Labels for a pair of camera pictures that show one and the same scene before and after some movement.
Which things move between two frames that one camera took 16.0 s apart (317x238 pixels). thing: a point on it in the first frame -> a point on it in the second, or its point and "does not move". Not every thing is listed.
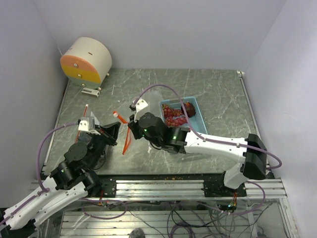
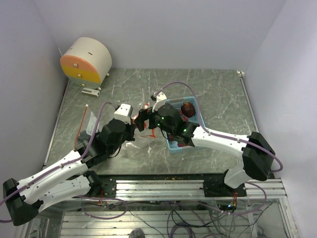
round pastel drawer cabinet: [87, 62] does not move
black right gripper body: [138, 132] -> [154, 121]
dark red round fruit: [189, 108] does not move
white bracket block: [90, 92] does not move
